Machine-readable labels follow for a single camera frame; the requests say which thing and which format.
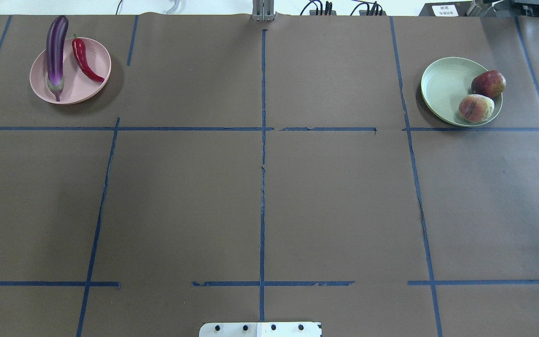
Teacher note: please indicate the light green plate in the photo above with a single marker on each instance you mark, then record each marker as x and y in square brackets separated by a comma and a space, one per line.
[446, 82]

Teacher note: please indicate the purple eggplant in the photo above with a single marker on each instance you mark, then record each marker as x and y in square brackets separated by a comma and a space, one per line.
[54, 55]

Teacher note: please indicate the white camera pedestal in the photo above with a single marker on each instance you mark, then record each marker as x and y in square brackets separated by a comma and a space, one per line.
[261, 329]

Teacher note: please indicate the pink plate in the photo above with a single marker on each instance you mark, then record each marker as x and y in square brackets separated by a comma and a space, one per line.
[77, 86]

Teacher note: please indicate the red chili pepper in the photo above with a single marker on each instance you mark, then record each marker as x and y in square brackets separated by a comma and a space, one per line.
[80, 55]

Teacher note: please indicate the aluminium frame post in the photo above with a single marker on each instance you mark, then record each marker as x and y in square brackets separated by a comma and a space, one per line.
[263, 11]

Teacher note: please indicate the red yellow pomegranate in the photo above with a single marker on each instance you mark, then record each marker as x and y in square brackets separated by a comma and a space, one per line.
[490, 84]

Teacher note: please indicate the black label box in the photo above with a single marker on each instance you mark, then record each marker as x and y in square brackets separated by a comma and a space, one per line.
[448, 8]

